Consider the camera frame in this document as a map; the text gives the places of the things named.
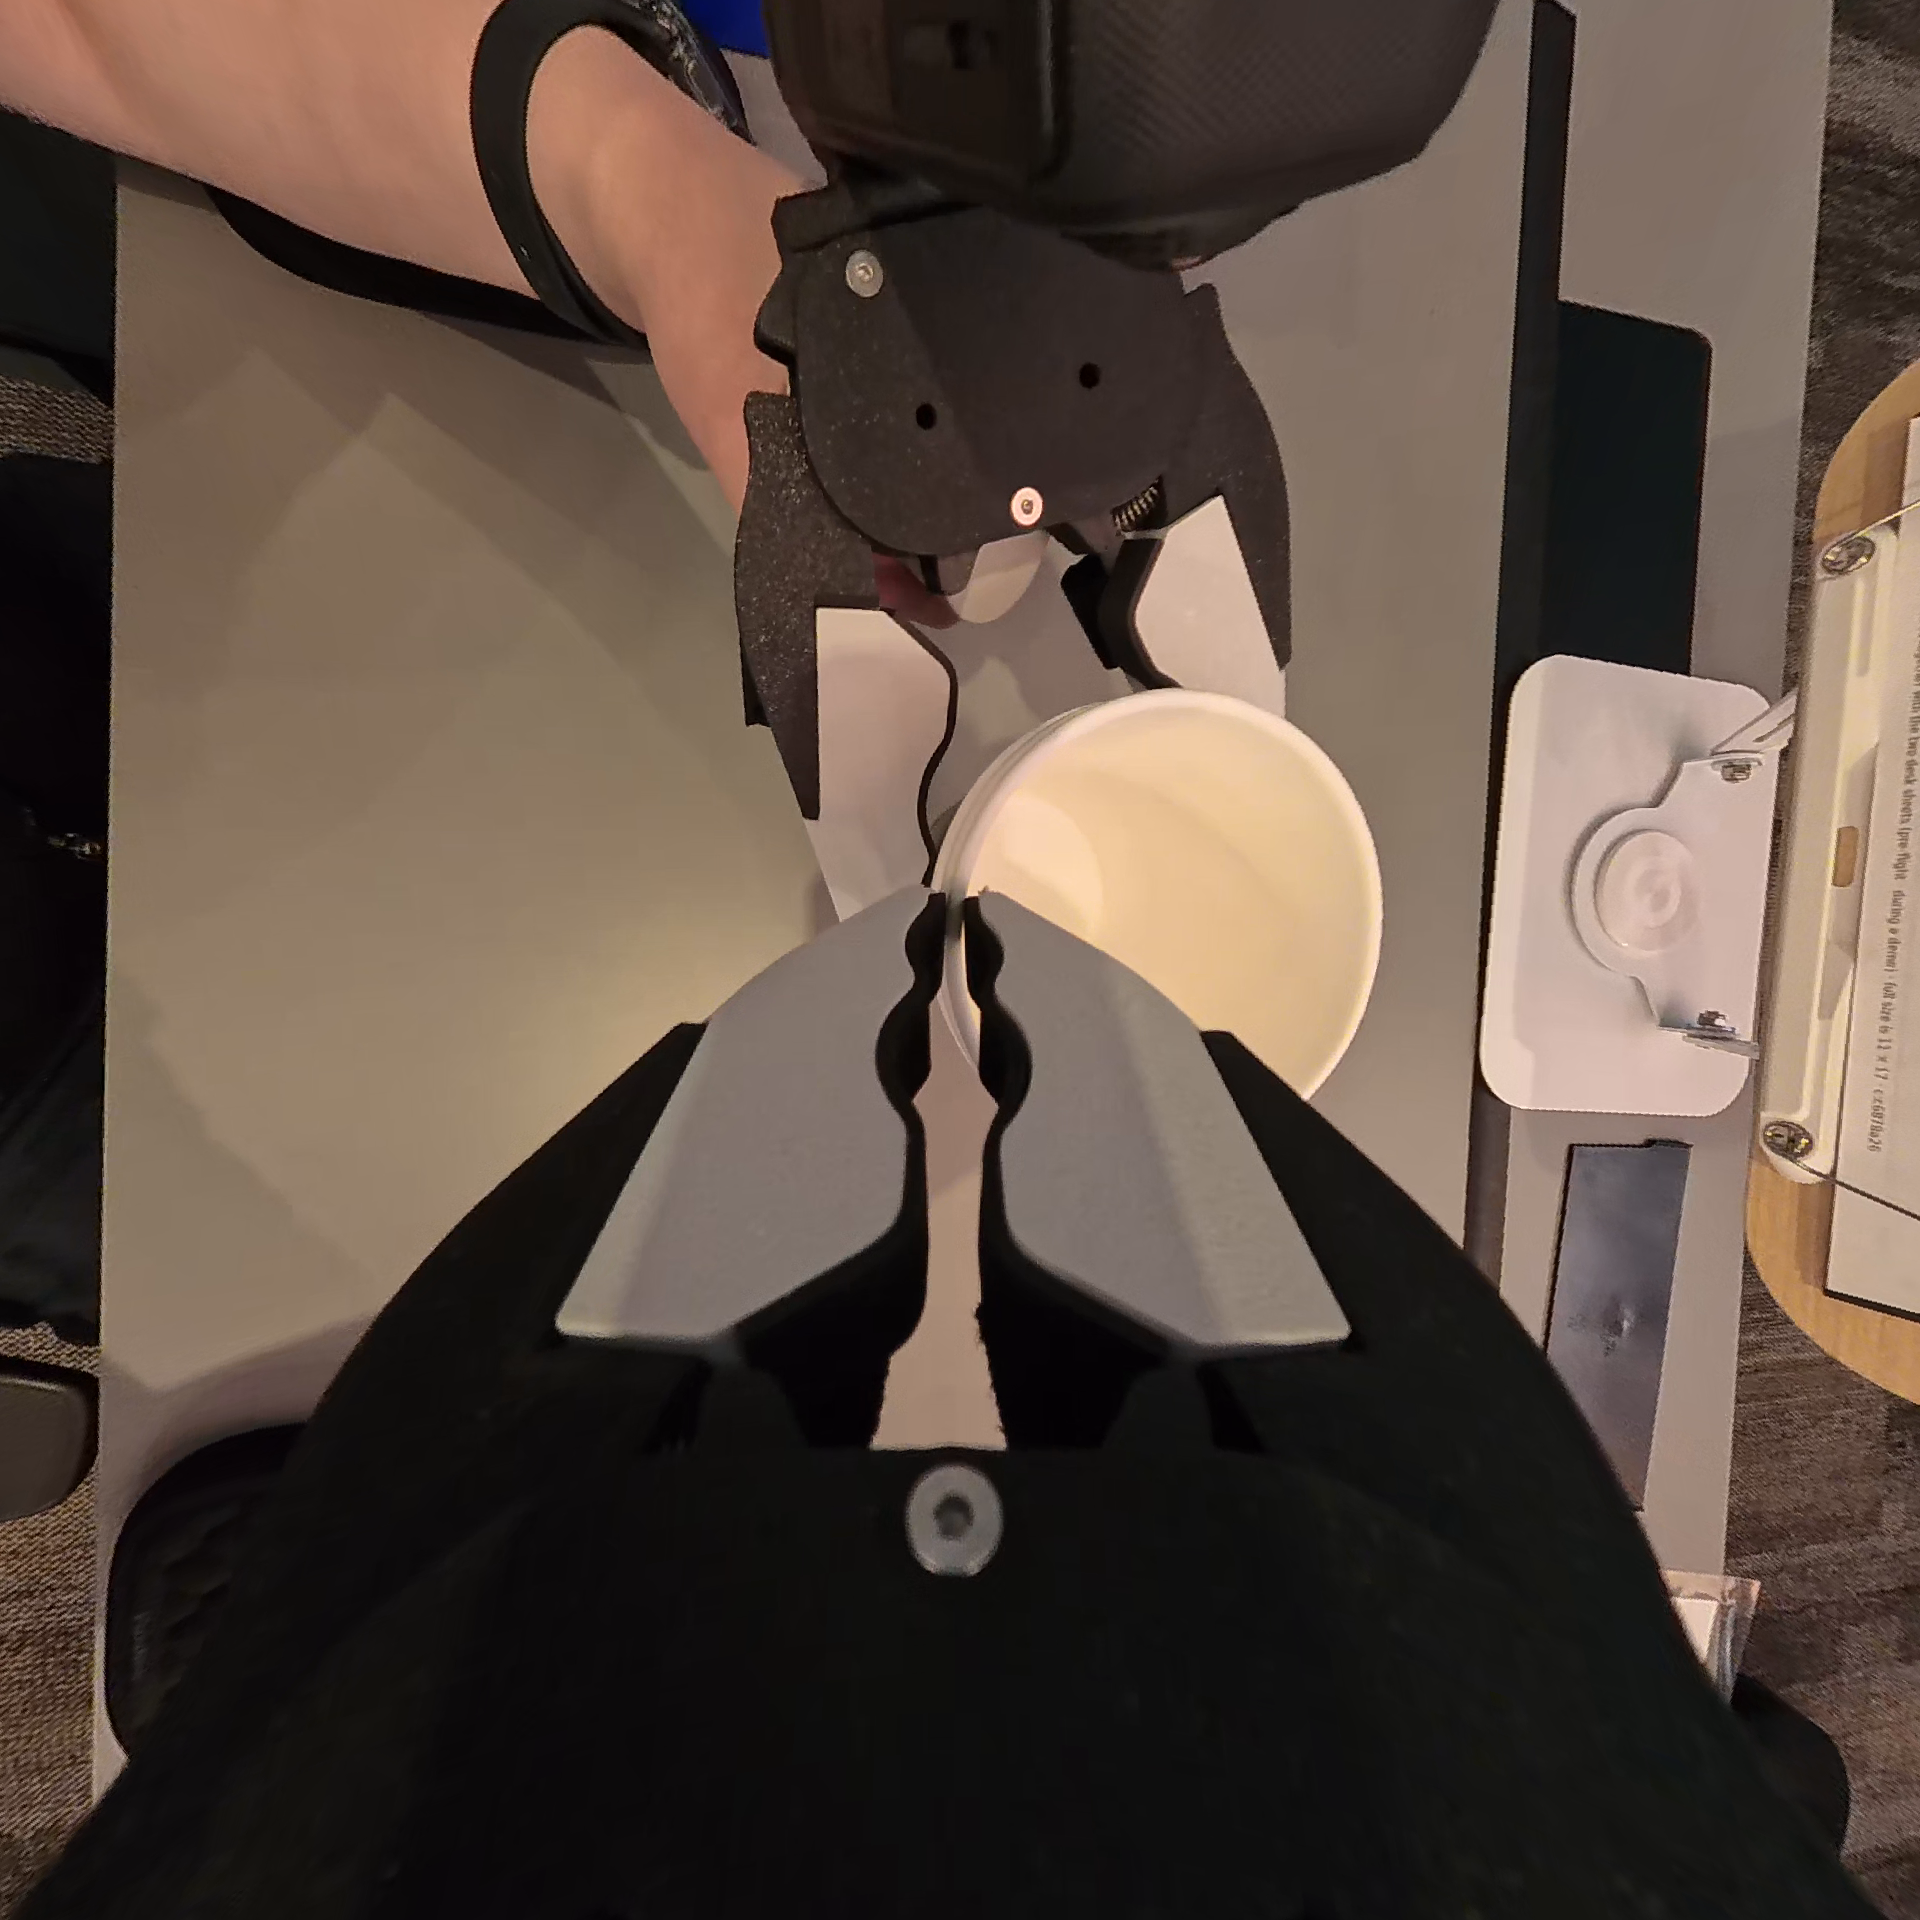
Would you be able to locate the stack of nested paper cups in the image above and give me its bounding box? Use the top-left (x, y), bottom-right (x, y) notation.
top-left (928, 689), bottom-right (1384, 1105)

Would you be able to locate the white clipboard stand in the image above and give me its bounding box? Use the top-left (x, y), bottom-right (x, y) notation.
top-left (1476, 650), bottom-right (1807, 1115)

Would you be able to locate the laminated paper sheet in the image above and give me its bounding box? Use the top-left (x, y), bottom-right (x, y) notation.
top-left (1663, 1567), bottom-right (1759, 1704)

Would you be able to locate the person's left hand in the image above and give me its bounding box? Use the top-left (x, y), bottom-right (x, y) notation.
top-left (540, 63), bottom-right (815, 506)

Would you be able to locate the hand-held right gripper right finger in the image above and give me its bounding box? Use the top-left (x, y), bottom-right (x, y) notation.
top-left (964, 890), bottom-right (1356, 1454)

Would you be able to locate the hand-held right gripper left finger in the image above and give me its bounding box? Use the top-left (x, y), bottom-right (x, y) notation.
top-left (551, 883), bottom-right (951, 1454)

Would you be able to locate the black wristwatch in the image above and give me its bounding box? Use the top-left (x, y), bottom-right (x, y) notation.
top-left (468, 0), bottom-right (770, 349)

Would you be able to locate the wooden instruction clipboard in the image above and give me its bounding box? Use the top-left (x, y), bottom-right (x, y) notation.
top-left (1740, 359), bottom-right (1920, 1413)

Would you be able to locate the person's left forearm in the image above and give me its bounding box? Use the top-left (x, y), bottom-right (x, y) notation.
top-left (0, 0), bottom-right (528, 323)

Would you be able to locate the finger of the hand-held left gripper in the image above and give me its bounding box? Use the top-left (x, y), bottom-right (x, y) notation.
top-left (815, 603), bottom-right (962, 921)
top-left (1064, 503), bottom-right (1292, 710)

